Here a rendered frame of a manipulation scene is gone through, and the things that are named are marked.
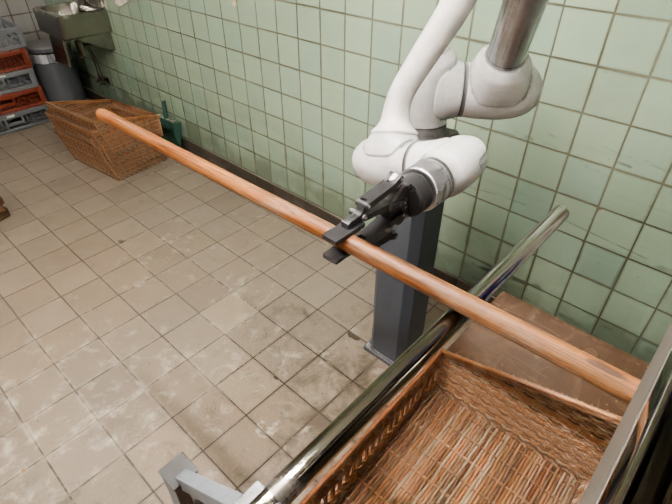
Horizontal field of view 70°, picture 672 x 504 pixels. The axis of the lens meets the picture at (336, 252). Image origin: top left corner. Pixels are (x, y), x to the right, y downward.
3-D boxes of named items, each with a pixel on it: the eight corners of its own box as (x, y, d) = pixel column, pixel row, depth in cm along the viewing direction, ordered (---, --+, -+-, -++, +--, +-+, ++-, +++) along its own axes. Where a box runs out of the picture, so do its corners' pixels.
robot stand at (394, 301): (390, 323, 225) (411, 118, 163) (428, 345, 214) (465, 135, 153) (362, 348, 213) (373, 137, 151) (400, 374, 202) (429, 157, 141)
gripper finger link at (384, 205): (406, 206, 84) (407, 198, 83) (366, 224, 76) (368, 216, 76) (388, 198, 86) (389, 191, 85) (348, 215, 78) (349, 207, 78)
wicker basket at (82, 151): (109, 186, 324) (97, 149, 307) (64, 163, 350) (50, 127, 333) (168, 159, 354) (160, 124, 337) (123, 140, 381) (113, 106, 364)
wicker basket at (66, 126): (103, 171, 315) (90, 131, 298) (56, 148, 341) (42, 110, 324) (164, 144, 346) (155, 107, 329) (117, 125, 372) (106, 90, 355)
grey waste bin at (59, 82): (97, 107, 434) (77, 42, 400) (55, 119, 413) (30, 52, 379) (79, 97, 454) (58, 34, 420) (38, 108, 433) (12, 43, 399)
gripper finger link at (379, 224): (388, 201, 86) (388, 207, 87) (347, 237, 81) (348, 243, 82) (405, 209, 84) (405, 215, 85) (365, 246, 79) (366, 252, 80)
